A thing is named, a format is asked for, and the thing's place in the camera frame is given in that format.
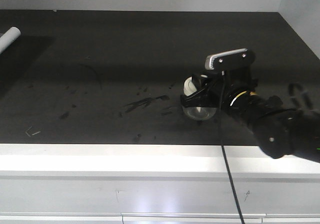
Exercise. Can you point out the white pipe tube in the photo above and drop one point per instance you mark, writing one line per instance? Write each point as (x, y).
(8, 38)

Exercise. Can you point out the glass jar with white lid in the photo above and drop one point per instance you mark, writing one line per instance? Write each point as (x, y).
(198, 101)

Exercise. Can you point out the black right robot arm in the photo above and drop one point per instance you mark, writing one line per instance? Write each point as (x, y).
(279, 131)

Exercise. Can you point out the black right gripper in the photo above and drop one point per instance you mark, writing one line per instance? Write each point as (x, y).
(222, 87)

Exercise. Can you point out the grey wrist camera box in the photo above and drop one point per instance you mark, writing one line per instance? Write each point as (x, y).
(229, 60)

